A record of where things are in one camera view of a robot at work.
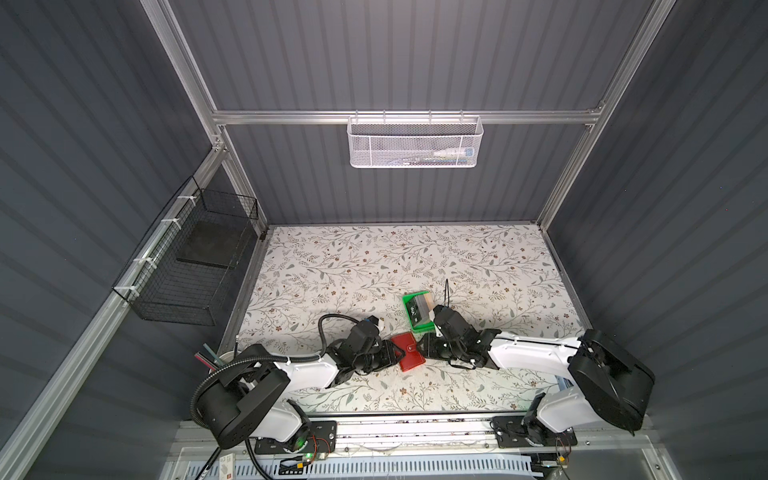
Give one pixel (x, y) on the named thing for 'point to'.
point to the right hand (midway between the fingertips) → (421, 350)
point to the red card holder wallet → (411, 357)
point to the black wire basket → (182, 270)
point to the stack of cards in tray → (419, 307)
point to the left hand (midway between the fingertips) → (405, 356)
